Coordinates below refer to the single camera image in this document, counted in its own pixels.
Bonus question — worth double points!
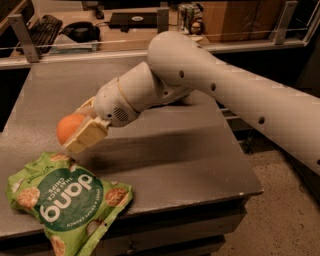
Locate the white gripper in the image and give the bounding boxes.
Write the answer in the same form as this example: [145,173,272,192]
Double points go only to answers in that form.
[63,78,140,154]

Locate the orange fruit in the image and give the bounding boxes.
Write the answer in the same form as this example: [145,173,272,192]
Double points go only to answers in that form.
[56,113,85,145]

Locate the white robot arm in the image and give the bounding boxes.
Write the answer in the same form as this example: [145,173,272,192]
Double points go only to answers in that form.
[63,31,320,174]

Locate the large green rice chip bag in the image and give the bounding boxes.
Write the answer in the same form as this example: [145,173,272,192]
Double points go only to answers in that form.
[6,152,133,256]

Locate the black headphones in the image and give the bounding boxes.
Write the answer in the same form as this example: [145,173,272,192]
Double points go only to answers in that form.
[61,21,100,43]

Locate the black keyboard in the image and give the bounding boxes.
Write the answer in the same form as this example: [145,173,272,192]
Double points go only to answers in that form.
[29,14,62,54]

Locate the black laptop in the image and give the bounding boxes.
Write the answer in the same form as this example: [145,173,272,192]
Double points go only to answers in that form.
[109,12,157,28]

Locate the small round brown object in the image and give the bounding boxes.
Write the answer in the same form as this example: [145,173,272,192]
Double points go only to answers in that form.
[190,22,203,35]

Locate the metal can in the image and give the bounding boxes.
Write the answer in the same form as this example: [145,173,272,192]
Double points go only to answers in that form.
[177,4,195,34]

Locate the grey cabinet drawer front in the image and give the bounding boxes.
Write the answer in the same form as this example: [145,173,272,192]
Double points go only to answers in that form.
[0,199,248,256]

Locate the brown cardboard box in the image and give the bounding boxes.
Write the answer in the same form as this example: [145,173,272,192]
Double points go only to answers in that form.
[202,0,286,43]

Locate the left metal rail post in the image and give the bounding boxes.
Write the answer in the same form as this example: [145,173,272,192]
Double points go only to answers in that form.
[8,14,40,63]

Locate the metal rail post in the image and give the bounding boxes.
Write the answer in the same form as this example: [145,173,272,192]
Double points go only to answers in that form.
[272,0,298,45]
[157,8,169,33]
[8,14,40,63]

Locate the middle metal rail post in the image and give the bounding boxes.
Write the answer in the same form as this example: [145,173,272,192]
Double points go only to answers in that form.
[157,8,169,33]

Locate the right metal rail post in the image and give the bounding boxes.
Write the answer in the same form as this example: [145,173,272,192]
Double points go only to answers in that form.
[272,0,298,45]

